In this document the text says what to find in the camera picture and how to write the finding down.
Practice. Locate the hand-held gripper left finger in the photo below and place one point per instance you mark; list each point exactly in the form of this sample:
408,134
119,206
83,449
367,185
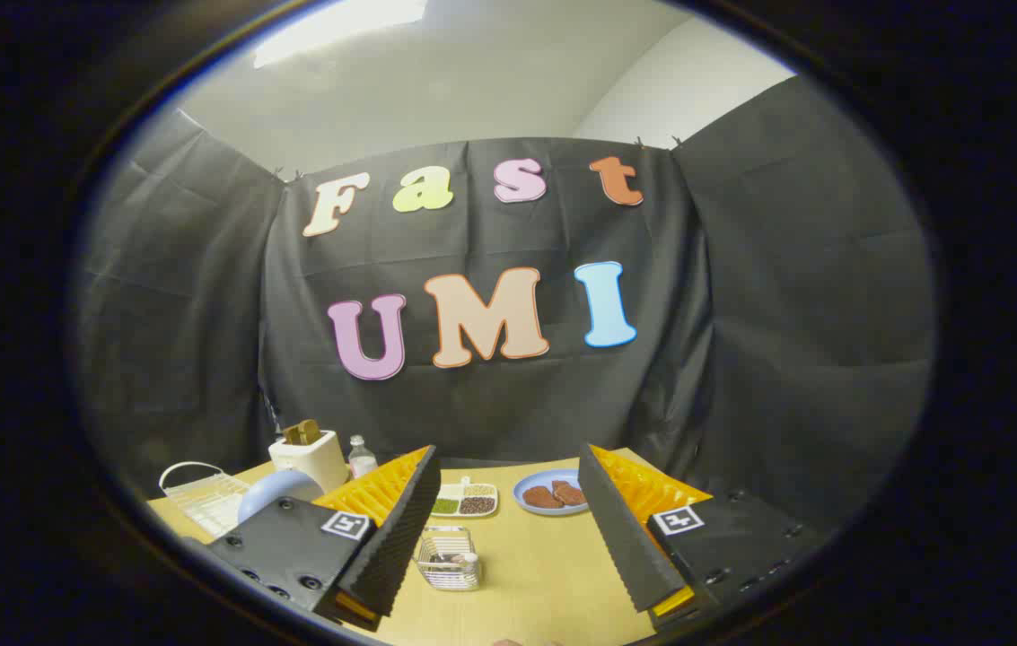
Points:
400,529

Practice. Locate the white divided tray with beans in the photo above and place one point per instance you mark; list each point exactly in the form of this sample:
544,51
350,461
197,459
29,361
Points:
465,499

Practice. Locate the toast slices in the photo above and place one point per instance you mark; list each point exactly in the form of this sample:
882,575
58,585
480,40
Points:
302,432

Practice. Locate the white toaster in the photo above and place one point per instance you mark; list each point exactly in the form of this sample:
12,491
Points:
315,459

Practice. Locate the black backdrop cloth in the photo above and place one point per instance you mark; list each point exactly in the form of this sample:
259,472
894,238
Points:
490,404

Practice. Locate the small clear bottle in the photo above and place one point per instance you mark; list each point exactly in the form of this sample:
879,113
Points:
362,459

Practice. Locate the blue plate with patties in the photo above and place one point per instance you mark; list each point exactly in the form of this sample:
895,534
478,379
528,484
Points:
530,484

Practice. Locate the brown patty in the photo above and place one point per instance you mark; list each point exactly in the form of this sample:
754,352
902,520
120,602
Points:
542,498
569,493

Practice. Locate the light blue plate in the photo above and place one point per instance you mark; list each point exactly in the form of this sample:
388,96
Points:
275,492

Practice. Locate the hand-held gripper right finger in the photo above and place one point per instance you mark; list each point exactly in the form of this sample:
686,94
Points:
616,529

